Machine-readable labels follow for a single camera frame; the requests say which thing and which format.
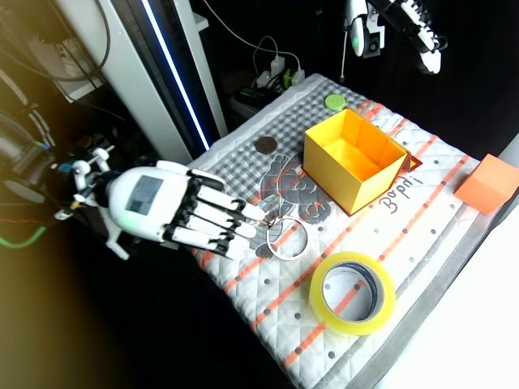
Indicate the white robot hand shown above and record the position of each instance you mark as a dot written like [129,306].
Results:
[138,194]
[427,40]

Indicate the yellow box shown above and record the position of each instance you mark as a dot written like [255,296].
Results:
[357,186]

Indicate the green round disc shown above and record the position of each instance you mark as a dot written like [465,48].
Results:
[335,102]

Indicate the white column with blue light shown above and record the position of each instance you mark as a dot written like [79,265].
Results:
[138,81]

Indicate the white plug adapter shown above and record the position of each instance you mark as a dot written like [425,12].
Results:
[298,76]

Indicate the brown round disc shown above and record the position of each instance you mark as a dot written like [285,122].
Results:
[266,145]

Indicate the green plug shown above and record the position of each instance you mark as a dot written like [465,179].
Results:
[288,77]

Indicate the orange cube block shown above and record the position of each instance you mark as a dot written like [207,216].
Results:
[486,186]

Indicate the grey quilt with printed bear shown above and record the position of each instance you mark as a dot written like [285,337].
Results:
[405,259]

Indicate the yellow clear tape roll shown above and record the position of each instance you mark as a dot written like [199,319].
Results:
[353,327]

